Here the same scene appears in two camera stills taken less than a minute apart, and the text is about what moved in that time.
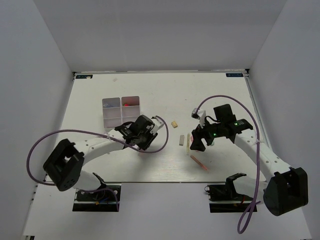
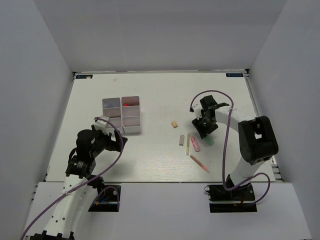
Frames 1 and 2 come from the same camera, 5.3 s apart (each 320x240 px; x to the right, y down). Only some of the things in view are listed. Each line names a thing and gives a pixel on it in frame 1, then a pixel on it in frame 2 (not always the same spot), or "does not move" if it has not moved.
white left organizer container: x=112 y=112 does not move
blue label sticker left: x=84 y=76 does not move
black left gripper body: x=146 y=139 -> x=104 y=141
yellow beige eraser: x=174 y=124 does not move
